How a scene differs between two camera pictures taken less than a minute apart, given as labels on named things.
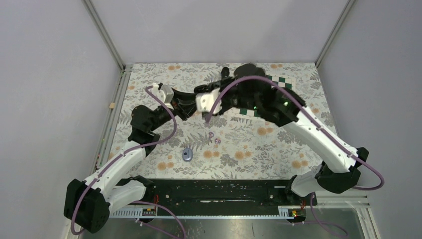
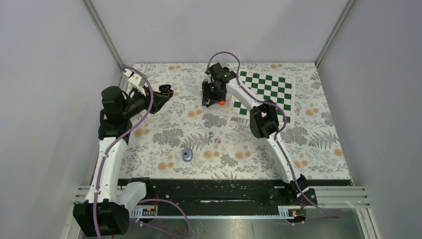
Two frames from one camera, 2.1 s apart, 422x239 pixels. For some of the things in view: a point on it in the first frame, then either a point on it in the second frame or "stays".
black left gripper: [184, 104] → [158, 100]
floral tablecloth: [233, 145] stays
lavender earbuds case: [187, 154] stays
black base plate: [222, 193] stays
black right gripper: [220, 83] → [206, 95]
